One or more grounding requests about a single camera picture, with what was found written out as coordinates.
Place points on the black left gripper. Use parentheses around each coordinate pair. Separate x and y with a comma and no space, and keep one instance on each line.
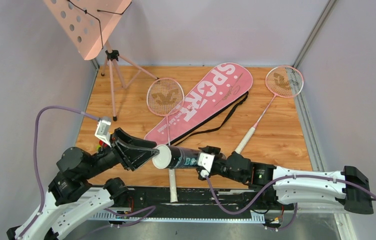
(119,149)

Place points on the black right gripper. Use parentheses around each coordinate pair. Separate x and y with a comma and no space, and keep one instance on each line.
(215,151)

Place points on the black shuttlecock tube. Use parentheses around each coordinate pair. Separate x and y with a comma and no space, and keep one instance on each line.
(185,158)

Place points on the pink racket cover bag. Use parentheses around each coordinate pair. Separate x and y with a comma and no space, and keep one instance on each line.
(225,87)

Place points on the pink badminton racket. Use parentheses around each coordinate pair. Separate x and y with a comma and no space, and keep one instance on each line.
(164,98)
(282,81)

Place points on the translucent tube lid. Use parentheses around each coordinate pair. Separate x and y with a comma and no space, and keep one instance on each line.
(163,158)

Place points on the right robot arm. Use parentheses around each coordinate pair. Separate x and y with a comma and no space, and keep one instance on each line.
(348,187)

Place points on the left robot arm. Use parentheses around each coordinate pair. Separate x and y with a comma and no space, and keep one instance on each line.
(76,167)

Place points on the colourful toy blocks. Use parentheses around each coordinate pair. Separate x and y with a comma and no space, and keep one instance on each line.
(101,144)

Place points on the pink music stand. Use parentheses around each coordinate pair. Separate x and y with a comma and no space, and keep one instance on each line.
(89,24)

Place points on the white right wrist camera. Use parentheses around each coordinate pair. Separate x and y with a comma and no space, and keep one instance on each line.
(205,163)

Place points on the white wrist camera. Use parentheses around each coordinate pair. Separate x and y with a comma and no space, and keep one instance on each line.
(205,163)
(102,130)

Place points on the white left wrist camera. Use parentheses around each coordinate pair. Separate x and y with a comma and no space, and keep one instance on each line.
(102,130)

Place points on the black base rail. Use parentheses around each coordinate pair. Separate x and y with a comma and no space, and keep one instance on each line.
(193,203)

